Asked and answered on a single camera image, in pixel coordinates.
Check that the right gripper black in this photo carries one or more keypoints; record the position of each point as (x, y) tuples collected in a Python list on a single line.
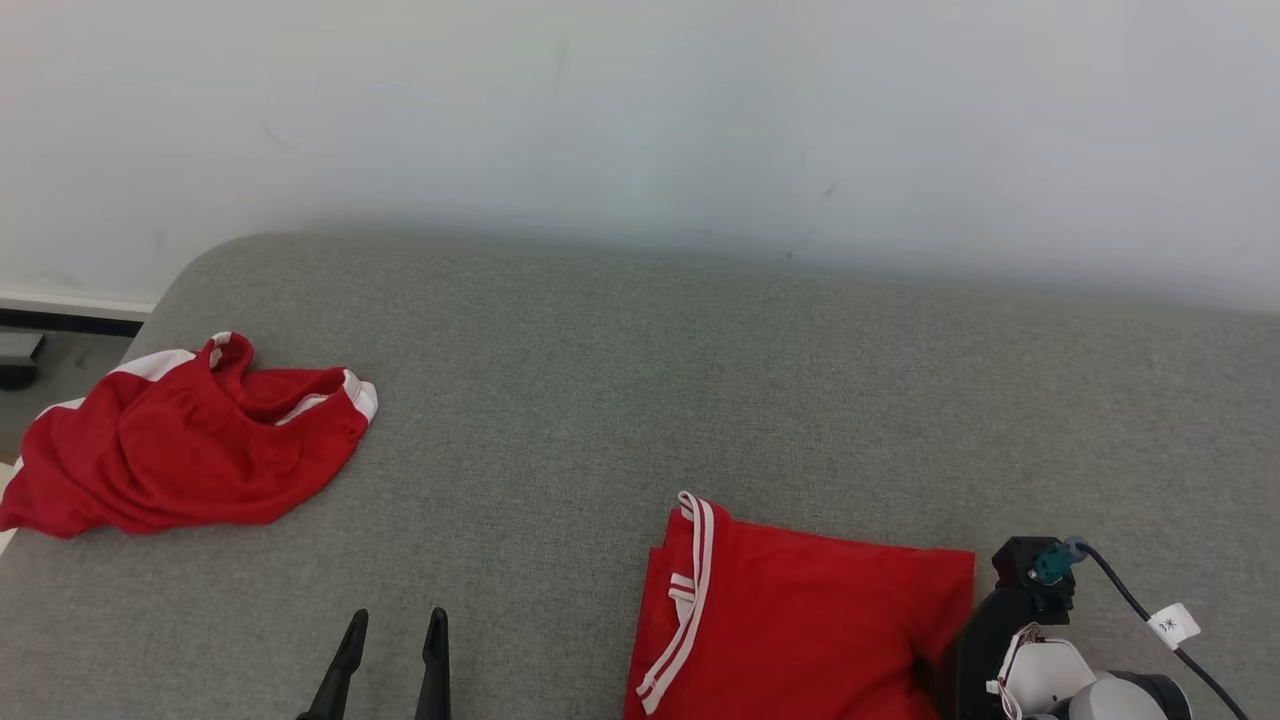
[(975, 660)]

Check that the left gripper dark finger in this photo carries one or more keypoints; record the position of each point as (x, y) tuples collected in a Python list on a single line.
[(436, 670), (340, 680)]

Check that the red basketball jersey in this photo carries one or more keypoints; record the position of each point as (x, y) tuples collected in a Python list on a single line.
[(820, 630)]

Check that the red shorts white trim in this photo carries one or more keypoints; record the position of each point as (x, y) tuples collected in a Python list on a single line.
[(180, 460)]

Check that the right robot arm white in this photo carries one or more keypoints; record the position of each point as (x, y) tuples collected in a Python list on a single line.
[(1060, 685)]

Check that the grey fabric sofa seat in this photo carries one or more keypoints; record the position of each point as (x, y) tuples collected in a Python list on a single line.
[(620, 400)]

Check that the dark grey floor object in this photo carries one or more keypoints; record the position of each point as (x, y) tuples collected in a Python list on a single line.
[(18, 358)]

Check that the white baseboard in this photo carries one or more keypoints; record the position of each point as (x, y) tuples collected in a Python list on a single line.
[(70, 303)]

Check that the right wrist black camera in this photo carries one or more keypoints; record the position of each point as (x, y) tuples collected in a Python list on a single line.
[(1015, 565)]

